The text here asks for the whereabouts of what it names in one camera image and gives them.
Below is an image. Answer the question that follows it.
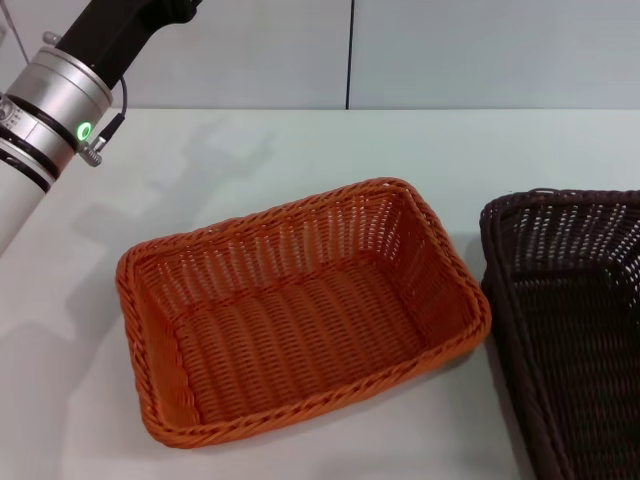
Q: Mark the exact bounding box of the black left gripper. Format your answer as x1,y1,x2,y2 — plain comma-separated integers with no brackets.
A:
53,0,204,87

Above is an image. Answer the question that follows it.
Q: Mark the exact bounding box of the orange woven plastic basket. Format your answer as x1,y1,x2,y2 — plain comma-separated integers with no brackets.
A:
115,175,494,447

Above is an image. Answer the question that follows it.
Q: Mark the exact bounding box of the dark brown woven basket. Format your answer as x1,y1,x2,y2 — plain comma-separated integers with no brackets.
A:
478,187,640,480

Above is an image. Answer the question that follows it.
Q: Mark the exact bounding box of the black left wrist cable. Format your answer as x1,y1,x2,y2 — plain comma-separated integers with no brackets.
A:
94,74,129,149

